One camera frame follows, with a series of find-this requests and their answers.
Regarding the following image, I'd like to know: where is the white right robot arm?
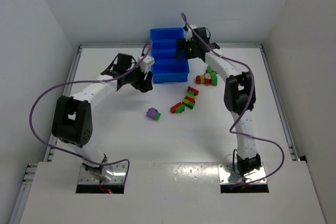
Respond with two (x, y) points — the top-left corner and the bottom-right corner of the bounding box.
(175, 25), (261, 176)

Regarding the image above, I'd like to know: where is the red long lego brick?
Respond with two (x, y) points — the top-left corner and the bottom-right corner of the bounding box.
(170, 102), (182, 113)

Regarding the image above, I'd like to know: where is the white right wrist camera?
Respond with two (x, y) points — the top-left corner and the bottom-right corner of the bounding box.
(183, 25), (193, 41)

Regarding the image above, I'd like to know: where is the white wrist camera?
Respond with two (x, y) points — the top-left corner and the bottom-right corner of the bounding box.
(183, 25), (193, 41)
(137, 56), (155, 73)

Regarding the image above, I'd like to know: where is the red lime green lego stack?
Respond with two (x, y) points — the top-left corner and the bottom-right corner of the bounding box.
(182, 86), (199, 109)

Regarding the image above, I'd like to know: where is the metal base plate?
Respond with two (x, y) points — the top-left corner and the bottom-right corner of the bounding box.
(78, 163), (128, 186)
(218, 164), (267, 186)

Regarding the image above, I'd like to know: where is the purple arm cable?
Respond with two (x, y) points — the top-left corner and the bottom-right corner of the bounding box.
(181, 13), (285, 185)
(29, 40), (153, 180)

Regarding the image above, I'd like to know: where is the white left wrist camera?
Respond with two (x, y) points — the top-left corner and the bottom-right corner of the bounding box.
(137, 56), (155, 73)

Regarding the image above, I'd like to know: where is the green rounded lego brick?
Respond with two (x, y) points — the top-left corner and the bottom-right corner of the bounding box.
(175, 104), (185, 114)

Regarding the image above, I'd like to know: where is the flower lego stack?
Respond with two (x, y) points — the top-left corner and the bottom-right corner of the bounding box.
(195, 66), (218, 86)

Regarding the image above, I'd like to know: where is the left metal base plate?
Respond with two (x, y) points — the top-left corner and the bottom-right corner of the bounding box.
(78, 163), (128, 186)

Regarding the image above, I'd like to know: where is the purple rounded lego brick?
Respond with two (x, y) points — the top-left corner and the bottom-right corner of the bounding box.
(146, 108), (159, 120)

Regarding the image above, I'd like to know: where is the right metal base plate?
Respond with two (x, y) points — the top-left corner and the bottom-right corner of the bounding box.
(218, 164), (267, 186)

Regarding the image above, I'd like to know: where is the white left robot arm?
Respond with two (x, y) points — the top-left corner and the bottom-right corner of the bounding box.
(52, 53), (154, 168)

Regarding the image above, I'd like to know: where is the green square lego brick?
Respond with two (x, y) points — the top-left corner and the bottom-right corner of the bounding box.
(154, 112), (161, 121)

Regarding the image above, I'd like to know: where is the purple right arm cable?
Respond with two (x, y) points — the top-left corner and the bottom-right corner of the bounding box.
(181, 13), (285, 185)

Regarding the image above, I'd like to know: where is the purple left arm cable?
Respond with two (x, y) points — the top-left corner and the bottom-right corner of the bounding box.
(29, 40), (153, 180)

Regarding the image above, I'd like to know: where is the blue plastic sorting bin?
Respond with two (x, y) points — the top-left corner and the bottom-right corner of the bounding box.
(150, 27), (190, 84)

